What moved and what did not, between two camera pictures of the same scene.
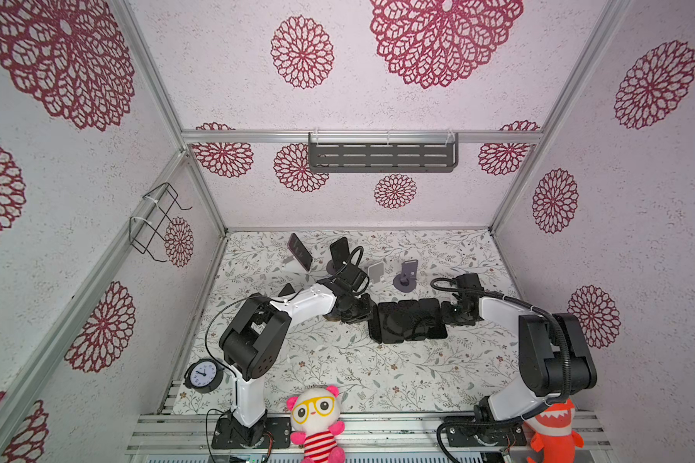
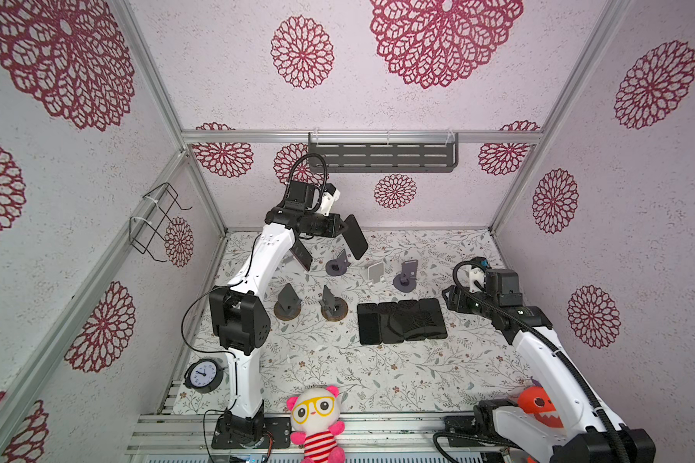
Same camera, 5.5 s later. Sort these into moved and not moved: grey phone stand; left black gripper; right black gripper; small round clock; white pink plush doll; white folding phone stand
Moved: left black gripper; right black gripper
Not moved: small round clock; grey phone stand; white pink plush doll; white folding phone stand
